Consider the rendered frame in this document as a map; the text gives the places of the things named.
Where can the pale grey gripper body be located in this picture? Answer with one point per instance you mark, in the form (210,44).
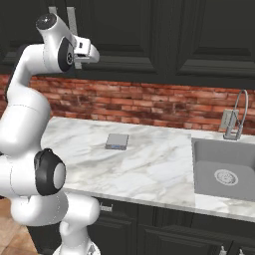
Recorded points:
(93,54)

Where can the grey flat kitchen scale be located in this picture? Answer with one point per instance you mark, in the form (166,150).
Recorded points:
(117,141)

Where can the grey sink basin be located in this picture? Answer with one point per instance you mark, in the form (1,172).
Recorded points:
(222,166)

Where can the dark wall cabinet door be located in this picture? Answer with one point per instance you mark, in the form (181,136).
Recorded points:
(123,30)
(16,20)
(215,36)

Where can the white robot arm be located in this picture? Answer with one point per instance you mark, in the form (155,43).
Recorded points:
(23,113)

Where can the grey wall socket plate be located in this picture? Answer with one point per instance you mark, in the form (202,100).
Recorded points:
(227,119)

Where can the silver arched tap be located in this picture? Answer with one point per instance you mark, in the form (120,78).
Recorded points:
(236,127)

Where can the dark drawer front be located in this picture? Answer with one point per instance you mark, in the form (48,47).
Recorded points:
(123,206)

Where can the dark base cabinet door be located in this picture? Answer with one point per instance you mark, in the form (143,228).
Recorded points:
(179,239)
(247,247)
(116,235)

